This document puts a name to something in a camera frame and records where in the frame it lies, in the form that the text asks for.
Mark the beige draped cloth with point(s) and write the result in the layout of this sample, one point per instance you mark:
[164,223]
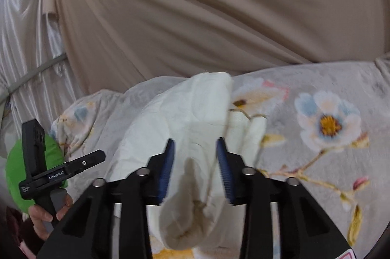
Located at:
[198,9]

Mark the white satin curtain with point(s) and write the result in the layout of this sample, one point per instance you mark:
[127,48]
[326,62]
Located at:
[27,33]

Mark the green round cushion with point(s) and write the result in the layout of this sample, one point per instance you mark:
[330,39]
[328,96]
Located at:
[15,173]

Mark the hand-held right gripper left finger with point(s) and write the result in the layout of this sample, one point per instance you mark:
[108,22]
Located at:
[166,169]

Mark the dark red cloth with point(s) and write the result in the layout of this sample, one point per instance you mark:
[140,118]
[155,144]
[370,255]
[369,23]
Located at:
[19,228]

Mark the grey metal rail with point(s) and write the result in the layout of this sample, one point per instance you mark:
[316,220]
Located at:
[36,71]

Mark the person's left hand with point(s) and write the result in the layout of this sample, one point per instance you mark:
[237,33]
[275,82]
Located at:
[41,221]

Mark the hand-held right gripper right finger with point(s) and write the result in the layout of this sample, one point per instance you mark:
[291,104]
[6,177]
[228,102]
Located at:
[224,166]

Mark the grey floral blanket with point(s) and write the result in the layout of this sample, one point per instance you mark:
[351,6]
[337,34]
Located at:
[304,94]

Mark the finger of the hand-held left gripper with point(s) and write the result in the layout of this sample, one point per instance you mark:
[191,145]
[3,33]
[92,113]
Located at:
[86,161]

